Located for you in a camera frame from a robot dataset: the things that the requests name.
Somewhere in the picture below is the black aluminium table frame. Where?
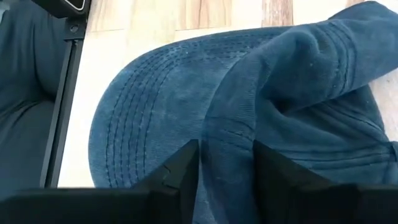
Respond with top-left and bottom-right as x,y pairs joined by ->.
39,15 -> 86,189

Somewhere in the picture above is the blue denim baseball cap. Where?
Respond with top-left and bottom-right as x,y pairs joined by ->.
88,0 -> 398,224

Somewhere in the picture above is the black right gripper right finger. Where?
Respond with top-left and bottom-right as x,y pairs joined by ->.
253,139 -> 336,224

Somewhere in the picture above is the dark grey fabric cover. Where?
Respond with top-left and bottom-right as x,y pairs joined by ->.
0,0 -> 68,200

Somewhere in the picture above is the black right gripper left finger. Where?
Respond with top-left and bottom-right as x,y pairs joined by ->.
133,139 -> 200,224

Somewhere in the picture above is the black device with white trim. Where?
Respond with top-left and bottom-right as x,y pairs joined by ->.
30,0 -> 91,19

